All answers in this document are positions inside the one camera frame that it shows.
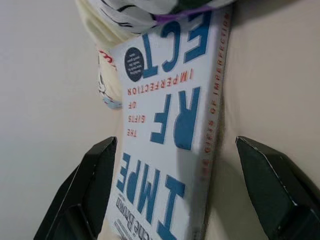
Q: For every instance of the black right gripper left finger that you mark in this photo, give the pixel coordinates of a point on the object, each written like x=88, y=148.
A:
x=82, y=195

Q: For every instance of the cream sheeted bed mattress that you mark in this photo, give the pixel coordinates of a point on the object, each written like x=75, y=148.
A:
x=275, y=87

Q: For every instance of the white book with blue letters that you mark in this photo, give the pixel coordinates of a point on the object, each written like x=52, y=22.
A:
x=170, y=105

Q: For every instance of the cream cartoon print quilt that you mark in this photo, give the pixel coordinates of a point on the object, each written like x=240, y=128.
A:
x=105, y=25

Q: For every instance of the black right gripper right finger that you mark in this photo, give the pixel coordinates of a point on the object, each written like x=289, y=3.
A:
x=275, y=195

